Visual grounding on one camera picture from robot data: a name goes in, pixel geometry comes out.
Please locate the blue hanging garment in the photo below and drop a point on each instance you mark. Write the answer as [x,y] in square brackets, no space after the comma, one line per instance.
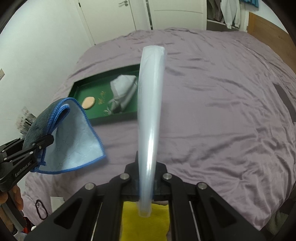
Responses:
[254,3]

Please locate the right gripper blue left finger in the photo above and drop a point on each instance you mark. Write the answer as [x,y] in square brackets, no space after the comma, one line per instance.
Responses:
[92,213]

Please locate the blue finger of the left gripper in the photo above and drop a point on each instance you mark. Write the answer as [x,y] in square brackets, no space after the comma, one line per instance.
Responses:
[14,145]
[32,149]

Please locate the green shallow tray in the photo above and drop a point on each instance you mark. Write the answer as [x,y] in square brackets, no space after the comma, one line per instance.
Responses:
[98,86]

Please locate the yellow towel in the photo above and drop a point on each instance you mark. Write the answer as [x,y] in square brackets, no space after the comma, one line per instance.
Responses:
[154,227]

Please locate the white wardrobe doors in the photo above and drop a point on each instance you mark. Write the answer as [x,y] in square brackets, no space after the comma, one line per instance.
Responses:
[107,20]

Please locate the wall power socket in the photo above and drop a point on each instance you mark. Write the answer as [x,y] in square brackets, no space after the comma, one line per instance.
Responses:
[1,74]

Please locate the dark grey blue-edged cloth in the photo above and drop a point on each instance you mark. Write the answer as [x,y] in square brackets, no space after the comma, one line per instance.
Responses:
[76,144]

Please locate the wooden headboard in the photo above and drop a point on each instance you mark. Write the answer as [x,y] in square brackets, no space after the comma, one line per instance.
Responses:
[273,36]

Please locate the purple bed sheet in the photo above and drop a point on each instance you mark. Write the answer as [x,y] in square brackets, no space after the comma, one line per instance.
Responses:
[223,121]

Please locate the packaged black items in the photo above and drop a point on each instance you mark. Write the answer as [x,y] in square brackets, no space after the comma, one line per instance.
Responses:
[25,121]

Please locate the person's left hand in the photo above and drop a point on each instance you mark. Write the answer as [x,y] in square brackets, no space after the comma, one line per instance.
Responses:
[17,197]

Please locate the clear plastic zip bag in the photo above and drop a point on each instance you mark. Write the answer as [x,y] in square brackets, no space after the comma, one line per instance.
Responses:
[149,103]

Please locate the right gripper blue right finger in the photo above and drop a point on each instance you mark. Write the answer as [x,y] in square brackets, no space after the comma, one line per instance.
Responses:
[197,212]

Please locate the beige round powder puff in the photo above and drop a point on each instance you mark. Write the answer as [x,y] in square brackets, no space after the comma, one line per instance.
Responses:
[88,102]

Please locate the hanging light hoodie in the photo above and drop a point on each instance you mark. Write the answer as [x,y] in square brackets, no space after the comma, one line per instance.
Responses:
[231,13]

